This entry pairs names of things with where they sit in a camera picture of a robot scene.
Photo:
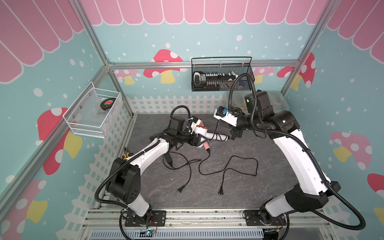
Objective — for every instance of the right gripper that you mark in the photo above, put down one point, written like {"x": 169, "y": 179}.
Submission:
{"x": 235, "y": 132}

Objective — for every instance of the black white power strip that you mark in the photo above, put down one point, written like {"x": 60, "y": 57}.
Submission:
{"x": 212, "y": 81}

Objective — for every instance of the black wire mesh basket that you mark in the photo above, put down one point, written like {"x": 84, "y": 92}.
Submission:
{"x": 241, "y": 66}

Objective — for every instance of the white hair dryer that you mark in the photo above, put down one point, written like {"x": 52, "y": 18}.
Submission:
{"x": 210, "y": 136}

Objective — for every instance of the green clear storage box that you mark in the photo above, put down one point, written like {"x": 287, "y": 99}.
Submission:
{"x": 276, "y": 99}

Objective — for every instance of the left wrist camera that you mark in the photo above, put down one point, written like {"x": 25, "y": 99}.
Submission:
{"x": 193, "y": 122}

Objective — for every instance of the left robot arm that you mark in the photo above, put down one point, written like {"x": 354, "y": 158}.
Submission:
{"x": 123, "y": 185}

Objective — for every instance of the black hair dryer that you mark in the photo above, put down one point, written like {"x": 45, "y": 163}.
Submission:
{"x": 169, "y": 160}

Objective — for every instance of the black red tape measure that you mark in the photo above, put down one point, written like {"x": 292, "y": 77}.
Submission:
{"x": 107, "y": 104}

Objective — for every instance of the yellow black pliers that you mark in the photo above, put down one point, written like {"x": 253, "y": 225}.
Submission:
{"x": 126, "y": 153}

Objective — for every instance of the white wire mesh basket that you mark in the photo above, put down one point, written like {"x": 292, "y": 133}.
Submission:
{"x": 85, "y": 116}

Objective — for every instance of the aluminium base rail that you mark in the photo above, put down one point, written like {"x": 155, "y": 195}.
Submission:
{"x": 229, "y": 224}

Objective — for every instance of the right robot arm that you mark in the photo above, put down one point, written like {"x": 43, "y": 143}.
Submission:
{"x": 314, "y": 188}

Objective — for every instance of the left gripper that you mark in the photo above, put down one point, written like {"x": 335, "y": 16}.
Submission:
{"x": 197, "y": 137}

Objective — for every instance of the pink hair dryer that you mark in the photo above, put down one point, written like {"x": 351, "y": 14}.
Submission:
{"x": 206, "y": 144}

